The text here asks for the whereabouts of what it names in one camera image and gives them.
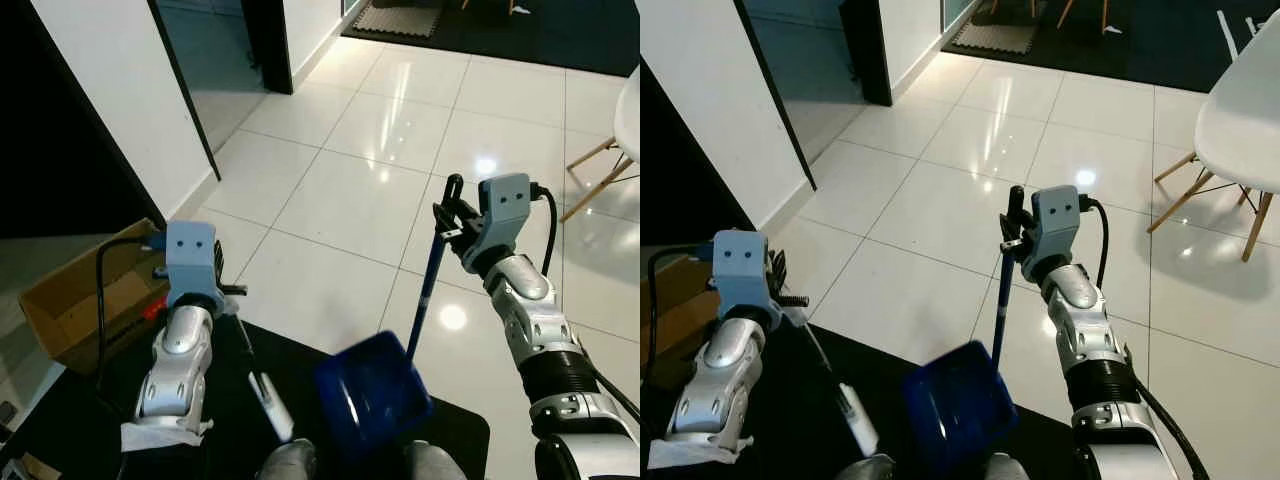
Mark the open brown cardboard box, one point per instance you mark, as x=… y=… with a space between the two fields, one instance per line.
x=680 y=310
x=70 y=300

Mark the grey robot leg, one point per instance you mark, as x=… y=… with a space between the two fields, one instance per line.
x=290 y=462
x=435 y=462
x=1008 y=468
x=868 y=470

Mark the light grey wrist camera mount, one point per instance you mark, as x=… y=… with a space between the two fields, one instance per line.
x=738 y=270
x=505 y=205
x=1055 y=215
x=190 y=260

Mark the dark rug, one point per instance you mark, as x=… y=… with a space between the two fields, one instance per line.
x=560 y=40
x=1150 y=60

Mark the light grey left wrist camera mount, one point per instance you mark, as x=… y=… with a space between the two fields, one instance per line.
x=738 y=270
x=190 y=260

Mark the black door frame post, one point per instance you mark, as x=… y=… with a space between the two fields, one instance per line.
x=268 y=45
x=865 y=50

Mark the grey robot right leg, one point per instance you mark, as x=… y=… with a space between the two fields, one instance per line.
x=1008 y=468
x=435 y=462

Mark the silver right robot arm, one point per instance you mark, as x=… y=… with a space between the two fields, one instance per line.
x=535 y=320
x=1085 y=330

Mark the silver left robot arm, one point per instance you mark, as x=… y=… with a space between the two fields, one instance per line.
x=722 y=360
x=180 y=345

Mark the white chair with wooden legs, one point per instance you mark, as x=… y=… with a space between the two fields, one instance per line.
x=628 y=120
x=1240 y=120

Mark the black floor mat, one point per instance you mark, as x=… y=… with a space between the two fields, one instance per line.
x=80 y=430
x=790 y=420

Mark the light grey right wrist camera mount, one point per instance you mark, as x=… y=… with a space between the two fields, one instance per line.
x=505 y=205
x=1055 y=215

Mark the grey robot left leg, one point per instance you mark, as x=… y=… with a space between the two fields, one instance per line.
x=290 y=462
x=868 y=470

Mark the wooden-legged chair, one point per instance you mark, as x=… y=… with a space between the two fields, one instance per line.
x=1066 y=10

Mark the grey door mat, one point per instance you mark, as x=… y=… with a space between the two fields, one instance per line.
x=395 y=18
x=995 y=35

